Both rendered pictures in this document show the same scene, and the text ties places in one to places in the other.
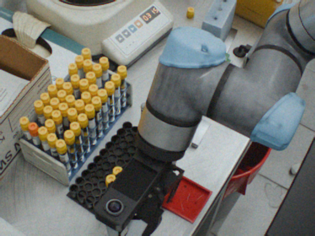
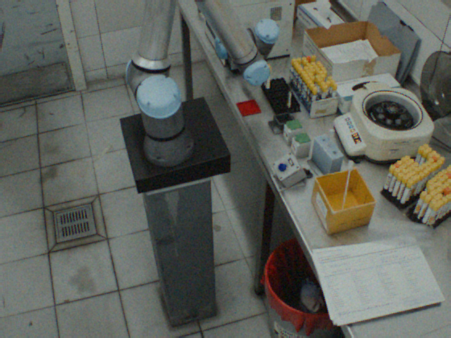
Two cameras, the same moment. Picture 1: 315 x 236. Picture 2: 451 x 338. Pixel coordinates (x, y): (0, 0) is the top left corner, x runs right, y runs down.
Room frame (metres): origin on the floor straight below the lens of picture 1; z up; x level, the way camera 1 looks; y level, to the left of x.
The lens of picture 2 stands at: (1.18, -1.21, 2.02)
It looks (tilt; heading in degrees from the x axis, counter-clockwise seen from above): 46 degrees down; 129
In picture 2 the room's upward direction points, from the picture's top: 1 degrees counter-clockwise
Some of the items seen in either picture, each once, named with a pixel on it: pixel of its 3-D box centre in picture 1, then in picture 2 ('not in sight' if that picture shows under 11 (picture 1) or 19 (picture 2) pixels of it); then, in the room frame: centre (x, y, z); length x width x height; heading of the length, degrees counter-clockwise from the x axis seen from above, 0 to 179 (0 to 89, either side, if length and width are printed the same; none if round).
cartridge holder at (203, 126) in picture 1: (183, 121); (283, 122); (0.52, -0.10, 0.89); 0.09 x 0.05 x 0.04; 59
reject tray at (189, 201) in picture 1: (186, 198); (248, 107); (0.37, -0.10, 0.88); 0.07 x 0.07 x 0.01; 57
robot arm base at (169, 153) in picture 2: not in sight; (167, 136); (0.34, -0.46, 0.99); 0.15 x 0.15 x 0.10
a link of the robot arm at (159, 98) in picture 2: not in sight; (159, 105); (0.33, -0.46, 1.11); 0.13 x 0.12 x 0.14; 150
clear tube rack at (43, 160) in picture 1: (77, 121); (312, 90); (0.51, 0.09, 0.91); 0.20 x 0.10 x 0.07; 147
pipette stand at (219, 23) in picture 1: (217, 26); (326, 158); (0.73, -0.18, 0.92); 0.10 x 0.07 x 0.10; 153
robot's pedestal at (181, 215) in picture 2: not in sight; (180, 245); (0.34, -0.46, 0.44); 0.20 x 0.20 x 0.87; 57
